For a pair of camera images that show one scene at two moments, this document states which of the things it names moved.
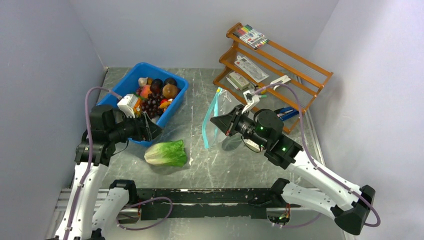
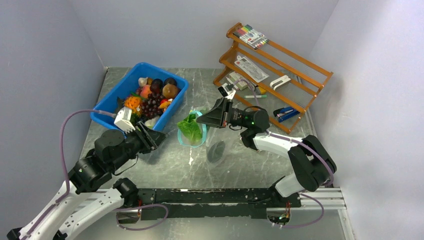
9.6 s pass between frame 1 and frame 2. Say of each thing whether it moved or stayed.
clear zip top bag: moved
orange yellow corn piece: stayed
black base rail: stayed
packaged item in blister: stayed
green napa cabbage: moved
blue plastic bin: stayed
